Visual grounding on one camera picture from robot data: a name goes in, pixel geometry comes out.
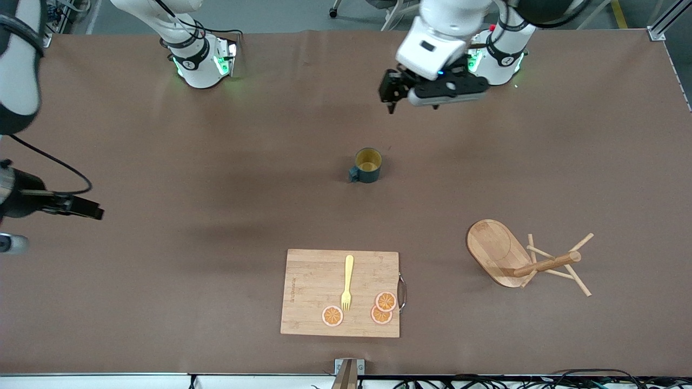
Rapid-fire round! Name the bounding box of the bamboo cutting board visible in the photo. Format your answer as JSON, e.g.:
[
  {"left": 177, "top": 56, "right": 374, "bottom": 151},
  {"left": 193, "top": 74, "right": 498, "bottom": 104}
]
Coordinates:
[{"left": 280, "top": 249, "right": 407, "bottom": 339}]

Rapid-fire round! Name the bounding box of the wooden mug tree rack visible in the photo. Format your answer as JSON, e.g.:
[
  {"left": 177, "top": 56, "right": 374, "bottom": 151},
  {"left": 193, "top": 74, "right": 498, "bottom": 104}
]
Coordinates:
[{"left": 467, "top": 219, "right": 594, "bottom": 297}]

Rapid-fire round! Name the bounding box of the yellow plastic fork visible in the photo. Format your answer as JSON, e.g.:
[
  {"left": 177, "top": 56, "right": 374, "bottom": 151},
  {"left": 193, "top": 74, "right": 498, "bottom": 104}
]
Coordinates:
[{"left": 341, "top": 255, "right": 355, "bottom": 313}]

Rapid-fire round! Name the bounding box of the aluminium frame post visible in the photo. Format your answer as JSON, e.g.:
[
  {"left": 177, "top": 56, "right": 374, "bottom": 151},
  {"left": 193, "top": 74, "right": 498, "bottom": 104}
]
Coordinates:
[
  {"left": 646, "top": 0, "right": 692, "bottom": 41},
  {"left": 32, "top": 16, "right": 53, "bottom": 48}
]

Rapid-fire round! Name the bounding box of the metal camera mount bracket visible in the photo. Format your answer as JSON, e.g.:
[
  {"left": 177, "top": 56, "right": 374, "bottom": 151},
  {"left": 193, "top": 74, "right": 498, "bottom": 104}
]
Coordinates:
[{"left": 334, "top": 358, "right": 365, "bottom": 389}]

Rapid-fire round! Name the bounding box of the dark teal mug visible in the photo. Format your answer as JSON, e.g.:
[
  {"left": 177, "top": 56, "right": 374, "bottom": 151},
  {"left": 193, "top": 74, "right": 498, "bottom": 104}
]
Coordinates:
[{"left": 348, "top": 147, "right": 383, "bottom": 184}]

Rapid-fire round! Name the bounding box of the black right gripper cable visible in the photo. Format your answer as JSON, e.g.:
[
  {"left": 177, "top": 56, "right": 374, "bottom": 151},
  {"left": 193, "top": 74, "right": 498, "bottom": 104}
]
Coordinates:
[{"left": 8, "top": 134, "right": 94, "bottom": 196}]

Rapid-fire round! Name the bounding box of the black cable bundle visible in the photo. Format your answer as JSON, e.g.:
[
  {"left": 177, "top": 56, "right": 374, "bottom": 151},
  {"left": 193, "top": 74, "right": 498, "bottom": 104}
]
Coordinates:
[{"left": 394, "top": 368, "right": 692, "bottom": 389}]

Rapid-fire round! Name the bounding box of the grey chair base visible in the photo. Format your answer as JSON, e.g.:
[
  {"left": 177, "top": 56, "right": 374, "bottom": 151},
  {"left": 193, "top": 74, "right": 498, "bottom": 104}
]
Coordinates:
[{"left": 327, "top": 0, "right": 428, "bottom": 31}]

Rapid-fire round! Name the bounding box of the black right arm base cable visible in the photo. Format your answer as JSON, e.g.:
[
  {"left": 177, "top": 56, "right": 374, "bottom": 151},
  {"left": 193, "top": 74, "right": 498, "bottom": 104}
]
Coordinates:
[{"left": 154, "top": 0, "right": 242, "bottom": 44}]

